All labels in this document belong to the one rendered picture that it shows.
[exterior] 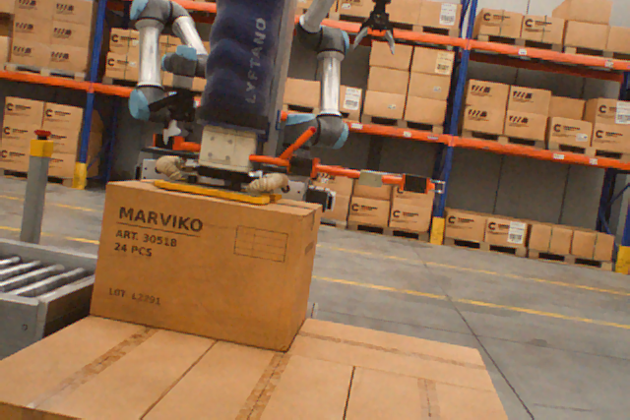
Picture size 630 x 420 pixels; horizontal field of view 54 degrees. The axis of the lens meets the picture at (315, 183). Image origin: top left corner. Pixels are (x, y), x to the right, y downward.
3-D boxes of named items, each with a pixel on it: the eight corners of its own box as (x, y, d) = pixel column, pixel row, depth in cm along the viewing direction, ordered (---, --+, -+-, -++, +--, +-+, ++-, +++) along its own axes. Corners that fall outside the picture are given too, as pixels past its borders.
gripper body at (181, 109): (186, 122, 221) (191, 89, 220) (163, 119, 222) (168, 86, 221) (193, 124, 229) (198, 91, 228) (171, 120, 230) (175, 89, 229)
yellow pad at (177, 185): (153, 186, 185) (156, 170, 185) (165, 185, 195) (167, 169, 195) (262, 205, 181) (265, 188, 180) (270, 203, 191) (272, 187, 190)
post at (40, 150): (1, 372, 261) (30, 138, 255) (11, 367, 267) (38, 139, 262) (16, 375, 260) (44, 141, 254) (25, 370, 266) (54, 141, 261)
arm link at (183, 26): (182, 25, 274) (215, 90, 244) (159, 19, 267) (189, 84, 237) (192, 2, 268) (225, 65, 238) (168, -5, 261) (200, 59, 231)
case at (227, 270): (89, 315, 183) (106, 182, 181) (143, 287, 223) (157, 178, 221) (285, 352, 176) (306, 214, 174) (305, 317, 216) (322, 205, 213)
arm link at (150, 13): (173, 119, 246) (173, -5, 257) (137, 113, 237) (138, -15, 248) (161, 127, 255) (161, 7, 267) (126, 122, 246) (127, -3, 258)
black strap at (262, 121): (185, 116, 186) (187, 102, 186) (209, 121, 209) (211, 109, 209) (257, 127, 183) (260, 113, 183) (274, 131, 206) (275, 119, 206)
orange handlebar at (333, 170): (144, 146, 197) (145, 135, 197) (177, 148, 227) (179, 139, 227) (433, 193, 185) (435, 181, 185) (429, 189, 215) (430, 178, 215)
